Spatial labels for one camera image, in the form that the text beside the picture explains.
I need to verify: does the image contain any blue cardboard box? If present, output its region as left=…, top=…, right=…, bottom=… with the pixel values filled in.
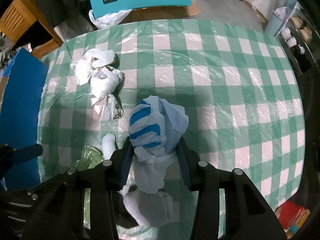
left=1, top=48, right=48, bottom=191

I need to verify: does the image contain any grey fleece sock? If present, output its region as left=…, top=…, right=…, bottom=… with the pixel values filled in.
left=123, top=188, right=180, bottom=228

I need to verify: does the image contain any green checkered tablecloth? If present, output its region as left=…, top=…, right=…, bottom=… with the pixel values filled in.
left=38, top=20, right=305, bottom=209

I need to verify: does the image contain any white shoe rack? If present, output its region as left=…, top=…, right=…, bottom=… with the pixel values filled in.
left=264, top=0, right=319, bottom=76

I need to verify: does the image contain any brown cardboard sheet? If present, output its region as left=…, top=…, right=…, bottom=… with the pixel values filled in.
left=121, top=2, right=201, bottom=24

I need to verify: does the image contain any wooden louvered cabinet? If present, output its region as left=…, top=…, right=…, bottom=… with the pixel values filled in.
left=1, top=0, right=63, bottom=59

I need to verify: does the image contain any white plastic bag on floor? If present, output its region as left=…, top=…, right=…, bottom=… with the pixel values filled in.
left=88, top=10, right=132, bottom=29

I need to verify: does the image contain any green glittery cloth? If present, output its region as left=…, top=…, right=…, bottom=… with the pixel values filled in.
left=72, top=145, right=104, bottom=171

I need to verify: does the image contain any crumpled white plastic bag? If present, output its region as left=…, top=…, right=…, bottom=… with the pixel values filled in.
left=70, top=48, right=123, bottom=121

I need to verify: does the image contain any red book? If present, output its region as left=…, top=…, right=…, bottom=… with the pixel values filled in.
left=275, top=200, right=310, bottom=239

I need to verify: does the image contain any blue white plastic bag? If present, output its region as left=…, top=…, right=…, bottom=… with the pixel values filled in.
left=129, top=96, right=189, bottom=193

